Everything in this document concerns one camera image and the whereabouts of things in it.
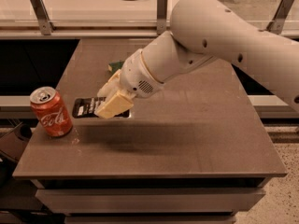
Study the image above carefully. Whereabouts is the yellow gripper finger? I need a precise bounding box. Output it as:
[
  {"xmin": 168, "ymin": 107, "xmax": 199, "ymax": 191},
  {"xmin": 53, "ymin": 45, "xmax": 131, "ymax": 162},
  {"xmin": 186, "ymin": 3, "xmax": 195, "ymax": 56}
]
[
  {"xmin": 94, "ymin": 90, "xmax": 135, "ymax": 119},
  {"xmin": 97, "ymin": 70, "xmax": 121, "ymax": 98}
]

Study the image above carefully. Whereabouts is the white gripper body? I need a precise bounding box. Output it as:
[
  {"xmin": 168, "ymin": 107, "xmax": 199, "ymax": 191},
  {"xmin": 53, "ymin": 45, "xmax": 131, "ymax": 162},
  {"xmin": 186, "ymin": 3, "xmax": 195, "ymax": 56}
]
[{"xmin": 120, "ymin": 49, "xmax": 164, "ymax": 98}]

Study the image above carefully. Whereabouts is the black rxbar chocolate bar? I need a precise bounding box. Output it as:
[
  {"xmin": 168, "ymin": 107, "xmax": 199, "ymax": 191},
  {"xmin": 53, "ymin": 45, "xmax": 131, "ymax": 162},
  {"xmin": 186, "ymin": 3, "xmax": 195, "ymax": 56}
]
[{"xmin": 71, "ymin": 96, "xmax": 132, "ymax": 119}]

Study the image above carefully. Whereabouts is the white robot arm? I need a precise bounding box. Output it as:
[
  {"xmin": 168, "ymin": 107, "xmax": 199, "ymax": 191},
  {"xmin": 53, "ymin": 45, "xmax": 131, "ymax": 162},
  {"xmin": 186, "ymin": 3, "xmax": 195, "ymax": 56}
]
[{"xmin": 94, "ymin": 0, "xmax": 299, "ymax": 119}]

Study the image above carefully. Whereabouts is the red coke can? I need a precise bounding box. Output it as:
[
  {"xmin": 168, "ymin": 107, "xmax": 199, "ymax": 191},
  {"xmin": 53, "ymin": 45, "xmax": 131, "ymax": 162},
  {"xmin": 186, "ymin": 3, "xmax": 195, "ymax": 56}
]
[{"xmin": 30, "ymin": 87, "xmax": 73, "ymax": 137}]

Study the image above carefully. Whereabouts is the green yellow sponge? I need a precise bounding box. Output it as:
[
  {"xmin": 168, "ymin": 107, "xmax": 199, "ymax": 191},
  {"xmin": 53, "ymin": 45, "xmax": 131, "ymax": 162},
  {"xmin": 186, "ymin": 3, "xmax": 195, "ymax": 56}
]
[{"xmin": 108, "ymin": 61, "xmax": 124, "ymax": 74}]

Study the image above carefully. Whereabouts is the dark chair at left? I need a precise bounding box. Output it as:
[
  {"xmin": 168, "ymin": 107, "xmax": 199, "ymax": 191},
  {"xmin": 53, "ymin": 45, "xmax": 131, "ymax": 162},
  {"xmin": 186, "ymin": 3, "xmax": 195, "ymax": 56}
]
[{"xmin": 0, "ymin": 123, "xmax": 32, "ymax": 162}]

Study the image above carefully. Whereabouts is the grey cabinet drawer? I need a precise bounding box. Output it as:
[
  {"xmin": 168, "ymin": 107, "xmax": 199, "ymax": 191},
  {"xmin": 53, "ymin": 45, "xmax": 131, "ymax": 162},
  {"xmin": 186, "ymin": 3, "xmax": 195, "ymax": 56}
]
[{"xmin": 36, "ymin": 188, "xmax": 265, "ymax": 214}]

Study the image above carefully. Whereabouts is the middle metal railing bracket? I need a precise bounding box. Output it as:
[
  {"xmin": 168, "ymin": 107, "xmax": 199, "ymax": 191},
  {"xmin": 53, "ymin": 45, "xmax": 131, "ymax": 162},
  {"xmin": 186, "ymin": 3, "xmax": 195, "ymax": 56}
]
[{"xmin": 157, "ymin": 0, "xmax": 168, "ymax": 35}]

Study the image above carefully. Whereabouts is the metal railing bracket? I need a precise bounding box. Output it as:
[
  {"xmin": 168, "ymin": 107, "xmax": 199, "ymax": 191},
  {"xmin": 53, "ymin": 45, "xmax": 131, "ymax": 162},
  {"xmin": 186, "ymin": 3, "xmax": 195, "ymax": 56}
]
[
  {"xmin": 30, "ymin": 0, "xmax": 54, "ymax": 35},
  {"xmin": 266, "ymin": 0, "xmax": 295, "ymax": 35},
  {"xmin": 157, "ymin": 0, "xmax": 168, "ymax": 35}
]

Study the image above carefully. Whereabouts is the left metal railing bracket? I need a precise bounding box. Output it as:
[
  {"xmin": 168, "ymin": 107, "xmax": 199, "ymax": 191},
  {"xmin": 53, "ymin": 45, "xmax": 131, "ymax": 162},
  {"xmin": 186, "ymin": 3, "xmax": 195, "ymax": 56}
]
[{"xmin": 30, "ymin": 0, "xmax": 54, "ymax": 35}]

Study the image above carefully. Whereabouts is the right metal railing bracket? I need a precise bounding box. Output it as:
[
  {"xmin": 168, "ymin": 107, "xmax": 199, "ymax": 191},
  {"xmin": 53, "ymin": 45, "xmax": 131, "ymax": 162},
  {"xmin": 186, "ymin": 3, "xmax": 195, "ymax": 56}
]
[{"xmin": 266, "ymin": 0, "xmax": 295, "ymax": 35}]

